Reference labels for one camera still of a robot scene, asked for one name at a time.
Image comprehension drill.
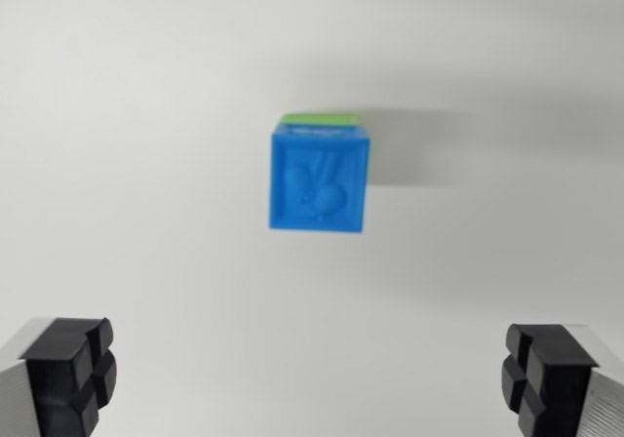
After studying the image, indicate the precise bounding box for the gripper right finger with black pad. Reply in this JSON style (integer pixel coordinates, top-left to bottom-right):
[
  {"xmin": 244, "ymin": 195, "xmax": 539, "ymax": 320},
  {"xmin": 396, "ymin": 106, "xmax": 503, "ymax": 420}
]
[{"xmin": 500, "ymin": 323, "xmax": 624, "ymax": 437}]

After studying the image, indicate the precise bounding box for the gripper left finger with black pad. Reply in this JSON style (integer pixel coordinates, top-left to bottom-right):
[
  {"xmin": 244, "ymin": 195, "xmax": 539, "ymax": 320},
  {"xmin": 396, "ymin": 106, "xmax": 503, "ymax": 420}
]
[{"xmin": 0, "ymin": 316, "xmax": 119, "ymax": 437}]

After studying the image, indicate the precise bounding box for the green embossed soft cube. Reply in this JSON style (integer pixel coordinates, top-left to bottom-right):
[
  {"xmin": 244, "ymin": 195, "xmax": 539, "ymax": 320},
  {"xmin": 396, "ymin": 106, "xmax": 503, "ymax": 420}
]
[{"xmin": 280, "ymin": 111, "xmax": 366, "ymax": 127}]

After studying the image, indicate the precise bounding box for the blue embossed soft cube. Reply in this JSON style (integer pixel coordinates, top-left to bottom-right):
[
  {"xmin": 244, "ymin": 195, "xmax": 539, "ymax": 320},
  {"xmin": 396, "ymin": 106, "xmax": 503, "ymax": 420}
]
[{"xmin": 266, "ymin": 120, "xmax": 372, "ymax": 235}]

